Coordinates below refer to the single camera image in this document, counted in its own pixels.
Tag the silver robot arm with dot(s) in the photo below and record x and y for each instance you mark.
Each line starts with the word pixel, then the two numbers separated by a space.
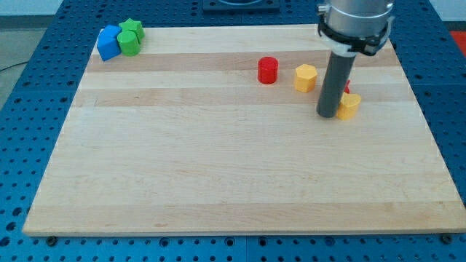
pixel 354 19

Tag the yellow hexagon block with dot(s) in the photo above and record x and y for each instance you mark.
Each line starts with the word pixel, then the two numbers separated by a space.
pixel 305 78

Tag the wooden board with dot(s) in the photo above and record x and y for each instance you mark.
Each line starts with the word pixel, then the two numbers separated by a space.
pixel 182 139

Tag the red cylinder block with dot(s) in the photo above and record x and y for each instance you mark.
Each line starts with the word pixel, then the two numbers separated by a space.
pixel 267 70

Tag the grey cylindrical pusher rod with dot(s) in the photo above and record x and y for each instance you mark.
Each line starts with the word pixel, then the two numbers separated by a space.
pixel 336 76

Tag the yellow heart block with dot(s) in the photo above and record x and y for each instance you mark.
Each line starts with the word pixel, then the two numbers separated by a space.
pixel 348 106

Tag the small red block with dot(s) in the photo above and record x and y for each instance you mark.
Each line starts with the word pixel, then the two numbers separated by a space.
pixel 347 87

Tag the green cylinder block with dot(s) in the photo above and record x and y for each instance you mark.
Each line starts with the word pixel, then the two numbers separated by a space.
pixel 128 43

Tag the green star block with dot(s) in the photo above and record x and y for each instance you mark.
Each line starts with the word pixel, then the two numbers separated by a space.
pixel 135 26

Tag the blue cube block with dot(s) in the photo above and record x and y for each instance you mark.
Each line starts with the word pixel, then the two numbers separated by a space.
pixel 107 43

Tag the black cable clamp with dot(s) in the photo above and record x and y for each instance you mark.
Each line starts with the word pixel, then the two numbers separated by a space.
pixel 347 46

